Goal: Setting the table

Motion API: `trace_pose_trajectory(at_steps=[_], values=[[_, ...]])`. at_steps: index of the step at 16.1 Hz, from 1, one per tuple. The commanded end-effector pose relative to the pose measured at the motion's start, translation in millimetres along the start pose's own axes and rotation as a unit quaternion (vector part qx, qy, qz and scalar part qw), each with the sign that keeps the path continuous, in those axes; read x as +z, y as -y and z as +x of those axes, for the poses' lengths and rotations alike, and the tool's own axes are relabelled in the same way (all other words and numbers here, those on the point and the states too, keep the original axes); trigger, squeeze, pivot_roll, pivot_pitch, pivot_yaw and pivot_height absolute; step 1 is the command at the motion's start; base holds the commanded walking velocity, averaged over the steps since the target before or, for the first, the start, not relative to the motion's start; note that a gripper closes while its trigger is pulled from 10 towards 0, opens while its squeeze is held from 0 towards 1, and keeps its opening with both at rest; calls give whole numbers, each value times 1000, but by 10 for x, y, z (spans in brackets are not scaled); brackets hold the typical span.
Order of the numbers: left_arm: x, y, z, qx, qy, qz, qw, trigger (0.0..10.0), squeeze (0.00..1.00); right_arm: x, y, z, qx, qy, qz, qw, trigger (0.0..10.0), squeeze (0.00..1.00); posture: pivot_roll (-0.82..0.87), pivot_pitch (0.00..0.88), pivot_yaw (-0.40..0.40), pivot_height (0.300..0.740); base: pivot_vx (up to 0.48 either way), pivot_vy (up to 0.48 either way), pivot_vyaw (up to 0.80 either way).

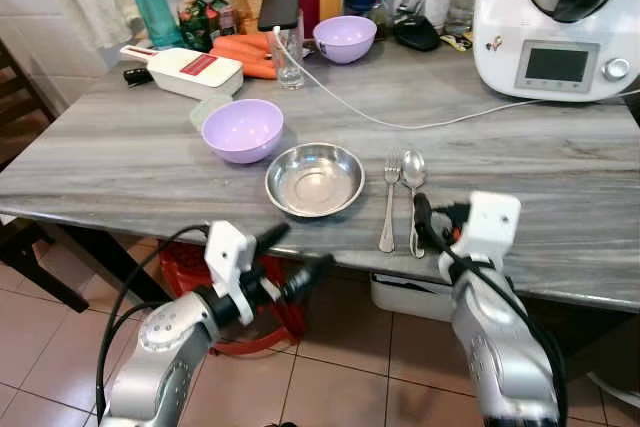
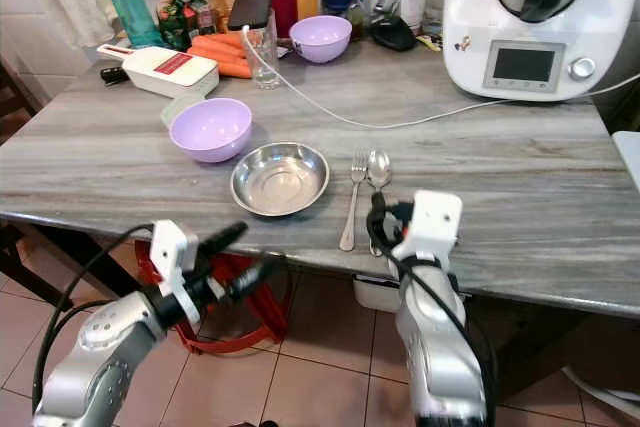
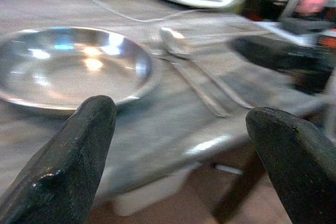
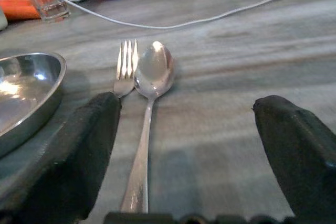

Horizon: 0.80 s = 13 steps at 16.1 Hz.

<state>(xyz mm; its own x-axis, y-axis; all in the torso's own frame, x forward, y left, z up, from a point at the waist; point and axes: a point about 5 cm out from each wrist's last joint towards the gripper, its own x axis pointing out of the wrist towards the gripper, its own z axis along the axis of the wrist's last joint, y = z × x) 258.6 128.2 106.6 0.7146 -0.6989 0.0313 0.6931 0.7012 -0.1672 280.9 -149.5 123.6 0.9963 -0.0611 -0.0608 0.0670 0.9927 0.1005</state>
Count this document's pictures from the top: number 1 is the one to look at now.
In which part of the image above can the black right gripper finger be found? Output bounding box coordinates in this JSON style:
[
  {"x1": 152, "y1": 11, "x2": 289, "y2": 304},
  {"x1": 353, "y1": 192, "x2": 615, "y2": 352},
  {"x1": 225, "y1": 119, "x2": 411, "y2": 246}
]
[{"x1": 414, "y1": 192, "x2": 437, "y2": 253}]

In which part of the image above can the red plastic stool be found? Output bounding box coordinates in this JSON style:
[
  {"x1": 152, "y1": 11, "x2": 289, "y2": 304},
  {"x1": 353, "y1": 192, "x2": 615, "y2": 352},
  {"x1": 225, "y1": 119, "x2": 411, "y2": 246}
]
[{"x1": 158, "y1": 242, "x2": 308, "y2": 356}]

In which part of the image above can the large purple plastic bowl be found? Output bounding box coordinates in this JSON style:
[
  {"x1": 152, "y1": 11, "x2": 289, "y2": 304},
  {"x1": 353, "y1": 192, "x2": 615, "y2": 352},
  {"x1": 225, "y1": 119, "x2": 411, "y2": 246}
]
[{"x1": 201, "y1": 99, "x2": 285, "y2": 165}]

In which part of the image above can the small dark sauce bottle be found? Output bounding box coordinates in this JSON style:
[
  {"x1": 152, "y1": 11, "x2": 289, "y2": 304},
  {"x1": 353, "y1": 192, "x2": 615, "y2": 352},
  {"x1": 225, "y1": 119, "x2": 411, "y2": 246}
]
[{"x1": 371, "y1": 0, "x2": 392, "y2": 40}]

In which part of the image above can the small purple plastic bowl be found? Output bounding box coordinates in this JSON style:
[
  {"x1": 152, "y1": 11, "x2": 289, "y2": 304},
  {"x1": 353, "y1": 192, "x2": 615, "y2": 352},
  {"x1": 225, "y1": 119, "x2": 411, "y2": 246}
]
[{"x1": 313, "y1": 15, "x2": 378, "y2": 65}]

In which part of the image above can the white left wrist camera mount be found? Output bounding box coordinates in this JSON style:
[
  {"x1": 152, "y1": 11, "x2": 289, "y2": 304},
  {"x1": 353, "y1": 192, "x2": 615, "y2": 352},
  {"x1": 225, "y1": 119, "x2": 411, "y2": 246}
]
[{"x1": 205, "y1": 221, "x2": 259, "y2": 326}]

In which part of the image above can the black smartphone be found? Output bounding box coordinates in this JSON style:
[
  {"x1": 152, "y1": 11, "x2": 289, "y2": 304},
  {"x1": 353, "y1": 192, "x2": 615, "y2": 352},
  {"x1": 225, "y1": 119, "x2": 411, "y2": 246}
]
[{"x1": 257, "y1": 0, "x2": 301, "y2": 32}]

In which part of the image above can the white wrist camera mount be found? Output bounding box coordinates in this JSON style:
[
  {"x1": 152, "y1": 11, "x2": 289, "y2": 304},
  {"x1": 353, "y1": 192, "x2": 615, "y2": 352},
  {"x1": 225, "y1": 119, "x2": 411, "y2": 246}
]
[
  {"x1": 455, "y1": 192, "x2": 522, "y2": 273},
  {"x1": 205, "y1": 221, "x2": 259, "y2": 326}
]

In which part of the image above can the white charging cable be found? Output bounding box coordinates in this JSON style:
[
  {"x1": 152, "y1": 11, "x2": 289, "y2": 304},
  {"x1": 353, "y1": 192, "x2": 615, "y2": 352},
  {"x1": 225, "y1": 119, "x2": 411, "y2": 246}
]
[{"x1": 272, "y1": 40, "x2": 640, "y2": 131}]

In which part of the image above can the clear drinking glass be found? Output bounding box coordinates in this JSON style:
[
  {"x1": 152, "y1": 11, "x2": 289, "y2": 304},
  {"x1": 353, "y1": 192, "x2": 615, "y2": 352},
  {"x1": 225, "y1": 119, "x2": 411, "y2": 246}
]
[{"x1": 270, "y1": 25, "x2": 305, "y2": 90}]

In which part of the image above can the silver metal fork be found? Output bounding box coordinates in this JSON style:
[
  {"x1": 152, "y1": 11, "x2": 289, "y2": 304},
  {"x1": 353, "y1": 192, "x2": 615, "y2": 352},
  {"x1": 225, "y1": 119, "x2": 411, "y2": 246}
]
[{"x1": 378, "y1": 155, "x2": 402, "y2": 254}]

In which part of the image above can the white slicer with red label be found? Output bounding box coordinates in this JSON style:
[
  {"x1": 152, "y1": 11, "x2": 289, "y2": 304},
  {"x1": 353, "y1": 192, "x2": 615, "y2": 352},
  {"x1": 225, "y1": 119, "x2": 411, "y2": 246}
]
[{"x1": 120, "y1": 44, "x2": 244, "y2": 101}]

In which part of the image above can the pale green lid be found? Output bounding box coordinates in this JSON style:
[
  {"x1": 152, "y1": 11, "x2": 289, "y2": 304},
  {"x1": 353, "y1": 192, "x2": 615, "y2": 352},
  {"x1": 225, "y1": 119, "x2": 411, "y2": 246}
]
[{"x1": 190, "y1": 94, "x2": 236, "y2": 131}]

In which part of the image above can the teal water bottle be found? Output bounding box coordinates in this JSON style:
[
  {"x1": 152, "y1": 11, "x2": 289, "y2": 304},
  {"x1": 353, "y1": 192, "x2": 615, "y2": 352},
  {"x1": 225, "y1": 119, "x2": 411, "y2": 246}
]
[{"x1": 126, "y1": 0, "x2": 184, "y2": 49}]

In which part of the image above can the stainless steel bowl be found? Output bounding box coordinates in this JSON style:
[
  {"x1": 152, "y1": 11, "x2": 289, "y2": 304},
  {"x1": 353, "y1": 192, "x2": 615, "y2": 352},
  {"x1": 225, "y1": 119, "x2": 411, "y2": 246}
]
[{"x1": 265, "y1": 142, "x2": 366, "y2": 219}]

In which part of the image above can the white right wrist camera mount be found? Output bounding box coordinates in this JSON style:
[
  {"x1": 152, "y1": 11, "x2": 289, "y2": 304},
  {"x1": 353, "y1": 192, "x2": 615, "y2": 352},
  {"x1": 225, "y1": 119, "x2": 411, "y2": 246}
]
[{"x1": 455, "y1": 192, "x2": 522, "y2": 273}]

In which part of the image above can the dark wooden chair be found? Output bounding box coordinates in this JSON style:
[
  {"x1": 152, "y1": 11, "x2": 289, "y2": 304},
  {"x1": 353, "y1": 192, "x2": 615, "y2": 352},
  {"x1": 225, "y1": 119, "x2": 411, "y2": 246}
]
[{"x1": 0, "y1": 42, "x2": 91, "y2": 313}]

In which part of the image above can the green snack packet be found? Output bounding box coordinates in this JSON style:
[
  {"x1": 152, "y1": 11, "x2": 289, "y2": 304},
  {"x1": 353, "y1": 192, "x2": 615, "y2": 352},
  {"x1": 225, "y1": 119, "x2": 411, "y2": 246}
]
[{"x1": 178, "y1": 0, "x2": 233, "y2": 52}]

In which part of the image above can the silver metal spoon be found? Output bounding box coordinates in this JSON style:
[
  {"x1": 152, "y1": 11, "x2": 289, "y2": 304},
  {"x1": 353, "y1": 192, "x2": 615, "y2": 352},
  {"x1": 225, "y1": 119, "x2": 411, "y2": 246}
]
[{"x1": 402, "y1": 150, "x2": 428, "y2": 258}]

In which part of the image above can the white kitchen cooking machine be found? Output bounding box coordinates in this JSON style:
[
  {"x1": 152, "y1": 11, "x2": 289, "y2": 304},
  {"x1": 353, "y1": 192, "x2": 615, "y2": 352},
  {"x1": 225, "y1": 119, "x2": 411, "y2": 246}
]
[{"x1": 472, "y1": 0, "x2": 640, "y2": 103}]

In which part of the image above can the orange carrot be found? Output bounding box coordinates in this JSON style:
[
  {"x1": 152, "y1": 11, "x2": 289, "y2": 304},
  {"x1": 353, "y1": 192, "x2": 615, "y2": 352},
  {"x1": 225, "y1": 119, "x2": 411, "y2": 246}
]
[
  {"x1": 210, "y1": 47, "x2": 278, "y2": 81},
  {"x1": 213, "y1": 33, "x2": 273, "y2": 58}
]

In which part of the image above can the black pouch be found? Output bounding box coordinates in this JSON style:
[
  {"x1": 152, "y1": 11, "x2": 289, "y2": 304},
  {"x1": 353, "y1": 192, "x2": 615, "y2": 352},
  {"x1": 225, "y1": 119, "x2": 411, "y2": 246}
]
[{"x1": 392, "y1": 15, "x2": 443, "y2": 53}]

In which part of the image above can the white box under table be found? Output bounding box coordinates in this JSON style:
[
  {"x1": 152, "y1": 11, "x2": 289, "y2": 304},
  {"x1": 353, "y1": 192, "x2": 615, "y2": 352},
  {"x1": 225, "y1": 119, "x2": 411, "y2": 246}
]
[{"x1": 370, "y1": 273, "x2": 456, "y2": 323}]

